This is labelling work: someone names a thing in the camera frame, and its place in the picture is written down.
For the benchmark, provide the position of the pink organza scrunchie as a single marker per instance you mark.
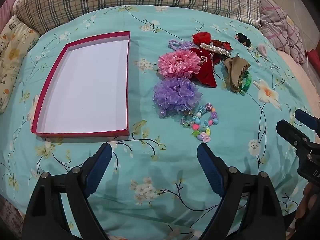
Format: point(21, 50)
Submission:
point(178, 63)

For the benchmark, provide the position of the red fluffy scrunchie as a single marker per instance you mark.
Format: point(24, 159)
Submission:
point(201, 37)

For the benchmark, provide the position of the red shallow cardboard box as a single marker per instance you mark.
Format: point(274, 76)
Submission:
point(87, 85)

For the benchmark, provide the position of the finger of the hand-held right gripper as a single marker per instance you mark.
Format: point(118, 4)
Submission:
point(291, 133)
point(307, 120)

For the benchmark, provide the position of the brown claw clip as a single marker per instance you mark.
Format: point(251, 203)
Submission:
point(232, 72)

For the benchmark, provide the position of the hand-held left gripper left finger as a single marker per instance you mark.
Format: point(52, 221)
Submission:
point(100, 170)

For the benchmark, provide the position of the pearl hair clip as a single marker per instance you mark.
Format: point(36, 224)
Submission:
point(215, 48)

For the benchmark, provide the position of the purple organza scrunchie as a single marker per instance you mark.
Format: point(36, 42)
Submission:
point(175, 95)

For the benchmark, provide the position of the red glitter bow clip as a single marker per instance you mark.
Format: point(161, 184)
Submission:
point(226, 46)

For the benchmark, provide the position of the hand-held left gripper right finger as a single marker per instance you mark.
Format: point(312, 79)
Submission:
point(210, 170)

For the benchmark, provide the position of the teal floral bedsheet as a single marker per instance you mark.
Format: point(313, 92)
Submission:
point(160, 160)

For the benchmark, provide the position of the pink plaid quilt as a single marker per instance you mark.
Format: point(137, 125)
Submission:
point(277, 17)

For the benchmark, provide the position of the cartoon print pillow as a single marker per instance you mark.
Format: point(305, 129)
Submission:
point(12, 55)

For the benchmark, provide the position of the person's right hand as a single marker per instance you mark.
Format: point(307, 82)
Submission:
point(308, 197)

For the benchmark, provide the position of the red velvet bow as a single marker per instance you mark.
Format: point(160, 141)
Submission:
point(206, 77)

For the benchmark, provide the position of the pink quilted blanket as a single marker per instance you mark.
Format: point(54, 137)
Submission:
point(6, 10)

